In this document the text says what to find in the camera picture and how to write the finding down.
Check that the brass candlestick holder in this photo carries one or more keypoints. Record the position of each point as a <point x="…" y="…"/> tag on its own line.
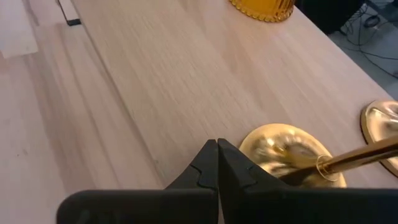
<point x="379" y="124"/>
<point x="273" y="146"/>

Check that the amber glass candle holder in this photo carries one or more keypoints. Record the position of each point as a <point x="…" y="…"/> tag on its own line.
<point x="264" y="9"/>

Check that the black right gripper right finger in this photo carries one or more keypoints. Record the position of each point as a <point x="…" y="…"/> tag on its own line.
<point x="280" y="205"/>

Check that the wooden shelf riser black frame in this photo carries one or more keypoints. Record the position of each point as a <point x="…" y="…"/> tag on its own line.
<point x="202" y="77"/>

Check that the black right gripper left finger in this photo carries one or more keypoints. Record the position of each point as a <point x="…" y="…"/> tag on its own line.
<point x="155" y="205"/>

